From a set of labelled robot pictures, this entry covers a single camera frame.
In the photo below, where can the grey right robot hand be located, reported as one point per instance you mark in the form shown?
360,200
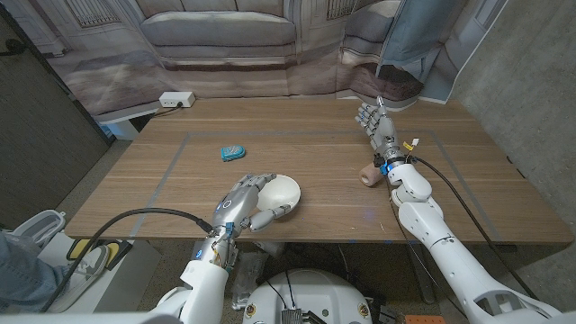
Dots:
382,130

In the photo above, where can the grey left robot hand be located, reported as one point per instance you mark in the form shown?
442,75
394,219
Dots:
236,202

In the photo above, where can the white bowl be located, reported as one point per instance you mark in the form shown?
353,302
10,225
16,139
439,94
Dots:
281,191

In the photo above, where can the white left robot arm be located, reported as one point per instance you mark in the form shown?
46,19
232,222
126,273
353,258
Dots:
207,288

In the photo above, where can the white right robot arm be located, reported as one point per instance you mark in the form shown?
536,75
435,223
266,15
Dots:
450,261

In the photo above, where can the turquoise plastic gadget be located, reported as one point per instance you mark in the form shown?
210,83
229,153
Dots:
232,153

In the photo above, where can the beige tape roll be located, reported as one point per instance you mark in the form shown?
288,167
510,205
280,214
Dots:
370,174

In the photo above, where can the clear plastic bag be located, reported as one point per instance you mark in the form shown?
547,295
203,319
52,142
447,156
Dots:
247,274

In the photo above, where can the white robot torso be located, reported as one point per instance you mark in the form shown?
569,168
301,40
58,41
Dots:
306,292

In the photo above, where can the white power strip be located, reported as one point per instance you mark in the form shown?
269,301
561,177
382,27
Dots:
177,99

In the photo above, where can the printed living room backdrop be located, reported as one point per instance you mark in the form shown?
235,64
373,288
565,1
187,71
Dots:
216,81

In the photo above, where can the white floor platform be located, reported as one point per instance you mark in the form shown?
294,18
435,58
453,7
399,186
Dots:
135,274

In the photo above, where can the yellow and black foot pedal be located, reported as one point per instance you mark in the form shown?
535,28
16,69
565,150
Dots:
83,248

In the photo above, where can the metal table leg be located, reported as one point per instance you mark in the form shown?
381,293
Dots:
427,288

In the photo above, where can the grey sneaker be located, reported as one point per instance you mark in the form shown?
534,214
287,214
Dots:
85,270

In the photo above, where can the orange object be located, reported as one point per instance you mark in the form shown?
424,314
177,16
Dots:
425,320

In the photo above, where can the dark partition panel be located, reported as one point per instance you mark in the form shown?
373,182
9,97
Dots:
36,135

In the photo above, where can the person's leg in jeans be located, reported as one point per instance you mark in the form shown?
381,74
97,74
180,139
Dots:
27,274

